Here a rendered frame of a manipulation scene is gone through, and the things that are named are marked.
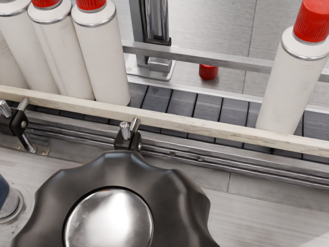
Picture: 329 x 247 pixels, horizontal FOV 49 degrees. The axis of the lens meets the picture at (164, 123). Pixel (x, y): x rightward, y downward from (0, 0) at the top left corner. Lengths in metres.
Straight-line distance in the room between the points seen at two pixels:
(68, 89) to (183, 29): 0.31
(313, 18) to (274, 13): 0.42
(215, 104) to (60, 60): 0.23
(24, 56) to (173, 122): 0.21
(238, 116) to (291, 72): 0.15
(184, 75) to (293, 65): 0.28
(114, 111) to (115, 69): 0.06
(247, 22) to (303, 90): 0.36
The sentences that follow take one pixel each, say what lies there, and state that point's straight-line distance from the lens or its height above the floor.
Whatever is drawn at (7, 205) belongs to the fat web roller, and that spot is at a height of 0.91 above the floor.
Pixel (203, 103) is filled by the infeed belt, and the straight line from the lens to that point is 0.53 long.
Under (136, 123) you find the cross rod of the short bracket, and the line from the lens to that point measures 0.48.
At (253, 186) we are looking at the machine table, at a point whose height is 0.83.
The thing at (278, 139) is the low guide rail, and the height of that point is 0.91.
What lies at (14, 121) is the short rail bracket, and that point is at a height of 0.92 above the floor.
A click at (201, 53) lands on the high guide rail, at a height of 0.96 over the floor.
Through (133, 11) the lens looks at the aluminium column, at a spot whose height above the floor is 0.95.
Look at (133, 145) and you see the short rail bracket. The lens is 0.45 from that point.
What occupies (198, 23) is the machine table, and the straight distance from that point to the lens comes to 0.74.
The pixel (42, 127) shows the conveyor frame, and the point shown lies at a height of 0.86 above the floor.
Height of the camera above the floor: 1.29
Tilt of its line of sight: 54 degrees down
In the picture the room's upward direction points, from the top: 3 degrees counter-clockwise
